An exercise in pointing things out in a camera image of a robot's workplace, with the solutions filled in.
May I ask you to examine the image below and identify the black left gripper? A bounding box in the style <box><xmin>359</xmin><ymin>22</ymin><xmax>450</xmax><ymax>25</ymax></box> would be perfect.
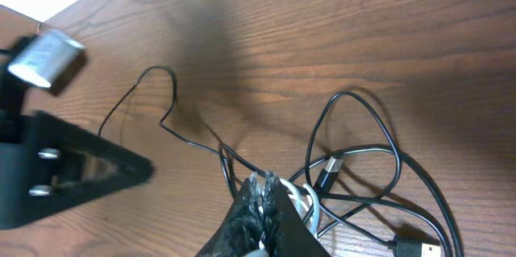
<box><xmin>1</xmin><ymin>111</ymin><xmax>154</xmax><ymax>230</ymax></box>

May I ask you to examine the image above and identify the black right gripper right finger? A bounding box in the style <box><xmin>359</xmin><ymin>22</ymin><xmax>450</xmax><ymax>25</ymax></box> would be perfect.
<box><xmin>264</xmin><ymin>172</ymin><xmax>329</xmax><ymax>257</ymax></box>

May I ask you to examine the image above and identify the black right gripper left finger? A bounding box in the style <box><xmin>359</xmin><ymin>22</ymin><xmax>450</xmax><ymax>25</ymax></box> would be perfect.
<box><xmin>197</xmin><ymin>173</ymin><xmax>264</xmax><ymax>257</ymax></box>

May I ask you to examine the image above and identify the white USB cable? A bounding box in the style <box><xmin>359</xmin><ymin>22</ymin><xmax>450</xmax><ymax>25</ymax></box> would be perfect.
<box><xmin>257</xmin><ymin>176</ymin><xmax>322</xmax><ymax>250</ymax></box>

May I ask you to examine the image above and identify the black USB cable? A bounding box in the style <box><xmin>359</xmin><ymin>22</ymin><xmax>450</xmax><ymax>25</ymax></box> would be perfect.
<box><xmin>98</xmin><ymin>65</ymin><xmax>464</xmax><ymax>257</ymax></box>

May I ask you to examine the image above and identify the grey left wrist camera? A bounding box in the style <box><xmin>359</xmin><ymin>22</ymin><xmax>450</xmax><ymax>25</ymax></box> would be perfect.
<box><xmin>7</xmin><ymin>29</ymin><xmax>85</xmax><ymax>90</ymax></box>

